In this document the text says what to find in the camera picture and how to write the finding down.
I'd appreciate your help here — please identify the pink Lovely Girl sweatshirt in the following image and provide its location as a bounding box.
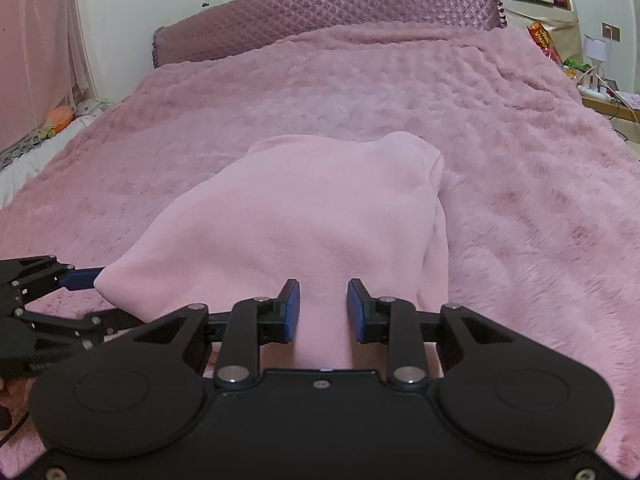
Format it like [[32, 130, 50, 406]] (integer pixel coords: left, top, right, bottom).
[[96, 132, 449, 368]]

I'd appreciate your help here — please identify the white side mattress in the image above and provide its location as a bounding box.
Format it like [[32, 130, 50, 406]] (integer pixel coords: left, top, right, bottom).
[[1, 99, 112, 207]]

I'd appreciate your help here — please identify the orange plush toy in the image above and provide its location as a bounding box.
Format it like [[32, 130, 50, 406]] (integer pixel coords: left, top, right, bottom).
[[39, 105, 74, 140]]

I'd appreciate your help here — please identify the pink fluffy bed blanket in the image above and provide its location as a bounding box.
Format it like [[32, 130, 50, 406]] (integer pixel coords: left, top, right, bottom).
[[1, 23, 639, 476]]

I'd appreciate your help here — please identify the pink curtain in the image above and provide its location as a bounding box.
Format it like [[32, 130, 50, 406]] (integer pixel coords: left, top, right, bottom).
[[0, 0, 93, 150]]

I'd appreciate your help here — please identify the red snack bag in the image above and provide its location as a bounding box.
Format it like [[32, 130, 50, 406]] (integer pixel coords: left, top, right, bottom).
[[527, 22, 563, 66]]

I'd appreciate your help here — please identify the purple quilted headboard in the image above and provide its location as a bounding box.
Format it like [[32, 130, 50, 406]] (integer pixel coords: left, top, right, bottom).
[[152, 0, 506, 68]]

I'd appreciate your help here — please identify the white small lamp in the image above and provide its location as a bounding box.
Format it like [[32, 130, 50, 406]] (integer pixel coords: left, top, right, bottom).
[[582, 36, 610, 76]]

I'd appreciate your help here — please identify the beige bedside cabinet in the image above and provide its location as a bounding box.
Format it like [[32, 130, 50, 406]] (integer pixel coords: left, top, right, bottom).
[[502, 0, 582, 61]]

